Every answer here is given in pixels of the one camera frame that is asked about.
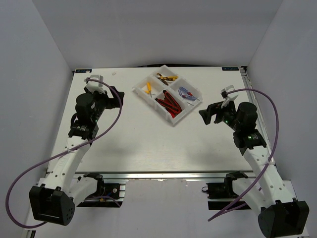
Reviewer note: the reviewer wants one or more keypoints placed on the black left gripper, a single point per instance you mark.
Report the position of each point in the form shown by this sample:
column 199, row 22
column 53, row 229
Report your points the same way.
column 111, row 102

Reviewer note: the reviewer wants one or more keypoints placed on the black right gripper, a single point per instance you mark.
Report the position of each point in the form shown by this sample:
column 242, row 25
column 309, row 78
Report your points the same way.
column 213, row 109

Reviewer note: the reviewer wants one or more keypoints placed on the yellow screwdriver short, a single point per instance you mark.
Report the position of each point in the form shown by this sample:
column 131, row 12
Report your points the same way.
column 147, row 92

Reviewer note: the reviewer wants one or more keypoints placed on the blue screwdriver horizontal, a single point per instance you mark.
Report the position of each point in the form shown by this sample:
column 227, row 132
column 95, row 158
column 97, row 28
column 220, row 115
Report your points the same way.
column 185, row 91

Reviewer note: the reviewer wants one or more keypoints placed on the yellow screwdriver long shaft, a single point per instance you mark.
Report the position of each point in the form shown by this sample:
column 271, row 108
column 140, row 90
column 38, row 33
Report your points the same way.
column 149, row 88

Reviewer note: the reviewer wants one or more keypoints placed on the yellow pliers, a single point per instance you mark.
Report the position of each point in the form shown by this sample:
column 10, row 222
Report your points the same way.
column 173, row 78
column 159, row 77

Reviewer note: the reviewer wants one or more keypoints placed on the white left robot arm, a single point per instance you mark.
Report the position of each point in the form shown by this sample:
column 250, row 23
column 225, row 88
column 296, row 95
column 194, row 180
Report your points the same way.
column 55, row 199

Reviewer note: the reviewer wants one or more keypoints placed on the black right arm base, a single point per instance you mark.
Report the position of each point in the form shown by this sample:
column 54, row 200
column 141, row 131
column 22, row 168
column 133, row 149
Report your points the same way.
column 220, row 193

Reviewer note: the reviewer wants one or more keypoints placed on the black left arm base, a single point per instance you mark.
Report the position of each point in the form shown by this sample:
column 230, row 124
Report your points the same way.
column 107, row 195

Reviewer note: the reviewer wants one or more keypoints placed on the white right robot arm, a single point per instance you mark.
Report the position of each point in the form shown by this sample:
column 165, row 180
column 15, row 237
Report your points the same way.
column 278, row 211

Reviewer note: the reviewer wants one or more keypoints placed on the white compartment organizer tray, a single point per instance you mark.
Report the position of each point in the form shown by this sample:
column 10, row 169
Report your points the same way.
column 172, row 96

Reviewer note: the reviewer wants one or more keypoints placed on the blue label left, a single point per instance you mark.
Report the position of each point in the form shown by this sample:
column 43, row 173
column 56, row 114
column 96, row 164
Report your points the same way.
column 83, row 70

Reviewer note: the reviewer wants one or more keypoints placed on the blue label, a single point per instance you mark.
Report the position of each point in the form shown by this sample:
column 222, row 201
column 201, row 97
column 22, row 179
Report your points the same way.
column 83, row 70
column 230, row 68

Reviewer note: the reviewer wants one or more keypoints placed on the blue label right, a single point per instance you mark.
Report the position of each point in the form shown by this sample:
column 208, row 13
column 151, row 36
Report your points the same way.
column 230, row 68

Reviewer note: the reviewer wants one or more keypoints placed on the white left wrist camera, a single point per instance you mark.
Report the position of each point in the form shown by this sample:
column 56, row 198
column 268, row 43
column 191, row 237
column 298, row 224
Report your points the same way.
column 93, row 84

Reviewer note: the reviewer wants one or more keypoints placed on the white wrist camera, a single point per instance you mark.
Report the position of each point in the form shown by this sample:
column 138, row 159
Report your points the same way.
column 93, row 84
column 228, row 95

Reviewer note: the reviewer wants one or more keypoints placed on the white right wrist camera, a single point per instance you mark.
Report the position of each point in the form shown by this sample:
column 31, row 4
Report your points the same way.
column 228, row 95

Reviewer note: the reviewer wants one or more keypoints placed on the aluminium rail front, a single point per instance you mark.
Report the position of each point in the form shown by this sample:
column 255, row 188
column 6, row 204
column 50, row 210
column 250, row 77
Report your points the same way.
column 169, row 175

